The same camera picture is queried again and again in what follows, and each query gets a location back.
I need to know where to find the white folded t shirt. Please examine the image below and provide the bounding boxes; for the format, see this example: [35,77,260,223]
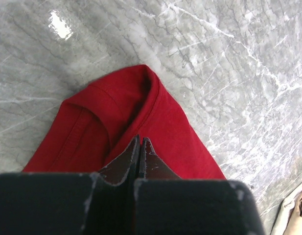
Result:
[270,183,302,235]

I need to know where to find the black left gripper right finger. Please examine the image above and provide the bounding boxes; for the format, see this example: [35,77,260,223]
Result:
[134,138,264,235]

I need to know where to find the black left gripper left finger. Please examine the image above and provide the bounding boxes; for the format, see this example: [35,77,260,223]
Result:
[0,137,140,235]

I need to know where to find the beige folded t shirt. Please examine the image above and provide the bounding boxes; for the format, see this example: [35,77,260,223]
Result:
[284,193,302,235]

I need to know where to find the red t shirt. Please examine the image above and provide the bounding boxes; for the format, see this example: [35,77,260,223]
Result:
[24,65,224,179]

